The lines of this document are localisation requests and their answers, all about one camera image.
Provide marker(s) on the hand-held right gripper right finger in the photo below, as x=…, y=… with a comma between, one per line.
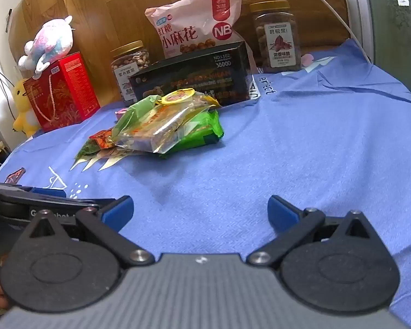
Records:
x=281, y=212

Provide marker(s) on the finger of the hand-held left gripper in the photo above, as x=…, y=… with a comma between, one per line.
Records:
x=48, y=192

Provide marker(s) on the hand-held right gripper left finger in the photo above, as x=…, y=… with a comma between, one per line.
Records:
x=118, y=212

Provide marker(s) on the red snack packet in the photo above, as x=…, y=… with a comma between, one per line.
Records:
x=102, y=138

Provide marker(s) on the bright green snack packet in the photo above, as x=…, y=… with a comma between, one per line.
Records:
x=202, y=133

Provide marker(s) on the black tin box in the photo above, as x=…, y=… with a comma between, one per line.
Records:
x=198, y=75

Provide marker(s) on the dark green snack packet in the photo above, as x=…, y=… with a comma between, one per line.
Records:
x=87, y=150

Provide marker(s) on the blue printed cloth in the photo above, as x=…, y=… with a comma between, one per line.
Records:
x=260, y=144

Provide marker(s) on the yellow plush duck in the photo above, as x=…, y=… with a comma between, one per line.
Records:
x=22, y=109

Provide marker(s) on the clear biscuit packet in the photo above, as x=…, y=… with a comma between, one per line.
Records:
x=157, y=126

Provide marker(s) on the red gift box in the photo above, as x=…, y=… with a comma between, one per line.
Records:
x=65, y=92

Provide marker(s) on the pink white plush unicorn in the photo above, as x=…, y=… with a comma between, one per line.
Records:
x=51, y=43

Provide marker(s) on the cashew jar with gold lid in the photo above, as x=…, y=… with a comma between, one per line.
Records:
x=130, y=61

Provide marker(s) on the pecan jar with gold lid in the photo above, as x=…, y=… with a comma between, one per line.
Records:
x=277, y=41

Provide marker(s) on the wooden board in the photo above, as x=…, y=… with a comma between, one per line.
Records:
x=106, y=7

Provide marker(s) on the pink snack bag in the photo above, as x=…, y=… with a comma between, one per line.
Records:
x=191, y=24

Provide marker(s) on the brown cushion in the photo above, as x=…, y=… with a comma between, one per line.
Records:
x=322, y=3

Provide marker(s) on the grey window frame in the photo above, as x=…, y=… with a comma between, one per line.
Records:
x=359, y=0

